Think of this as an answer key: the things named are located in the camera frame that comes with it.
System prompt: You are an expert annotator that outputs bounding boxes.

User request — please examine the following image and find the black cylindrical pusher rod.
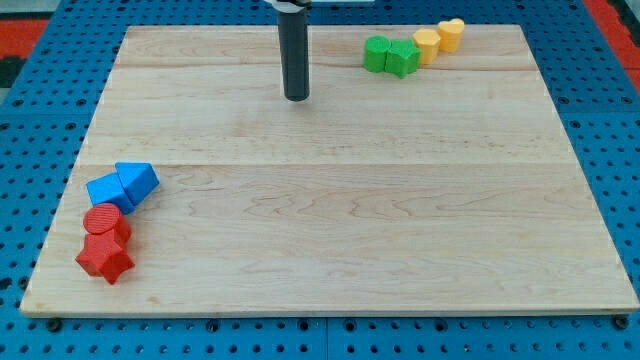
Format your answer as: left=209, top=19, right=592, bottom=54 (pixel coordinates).
left=276, top=3, right=310, bottom=102

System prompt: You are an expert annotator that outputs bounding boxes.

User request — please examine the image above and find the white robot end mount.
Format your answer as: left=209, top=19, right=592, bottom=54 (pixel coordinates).
left=265, top=0, right=375, bottom=8

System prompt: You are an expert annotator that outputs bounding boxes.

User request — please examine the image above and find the yellow heart block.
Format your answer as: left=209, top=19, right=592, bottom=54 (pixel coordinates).
left=437, top=18, right=465, bottom=53

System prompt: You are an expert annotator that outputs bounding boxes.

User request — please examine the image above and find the wooden board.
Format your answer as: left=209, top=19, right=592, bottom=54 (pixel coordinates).
left=21, top=25, right=639, bottom=318

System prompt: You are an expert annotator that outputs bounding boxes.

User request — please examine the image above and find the green cylinder block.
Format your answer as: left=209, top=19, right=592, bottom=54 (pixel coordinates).
left=363, top=35, right=391, bottom=73

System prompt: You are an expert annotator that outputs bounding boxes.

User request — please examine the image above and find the green star block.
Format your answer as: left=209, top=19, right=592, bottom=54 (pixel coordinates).
left=384, top=39, right=421, bottom=78

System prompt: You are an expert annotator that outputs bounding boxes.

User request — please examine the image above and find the yellow hexagon block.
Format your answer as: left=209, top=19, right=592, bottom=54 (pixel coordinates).
left=412, top=28, right=441, bottom=65

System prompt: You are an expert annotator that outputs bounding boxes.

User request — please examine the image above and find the blue triangle block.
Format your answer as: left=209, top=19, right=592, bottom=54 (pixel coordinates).
left=115, top=162, right=159, bottom=206

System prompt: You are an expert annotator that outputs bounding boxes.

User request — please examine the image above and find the blue cube block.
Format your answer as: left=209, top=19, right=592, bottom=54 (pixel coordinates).
left=86, top=173, right=135, bottom=215

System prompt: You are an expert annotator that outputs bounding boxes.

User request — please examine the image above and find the red cylinder block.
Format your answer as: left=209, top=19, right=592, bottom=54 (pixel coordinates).
left=83, top=203, right=132, bottom=243

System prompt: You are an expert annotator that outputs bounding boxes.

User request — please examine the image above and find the red star block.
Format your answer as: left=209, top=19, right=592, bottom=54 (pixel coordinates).
left=75, top=230, right=135, bottom=285

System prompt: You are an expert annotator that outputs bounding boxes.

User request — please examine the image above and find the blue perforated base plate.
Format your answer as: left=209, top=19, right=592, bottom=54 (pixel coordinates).
left=1, top=1, right=639, bottom=359

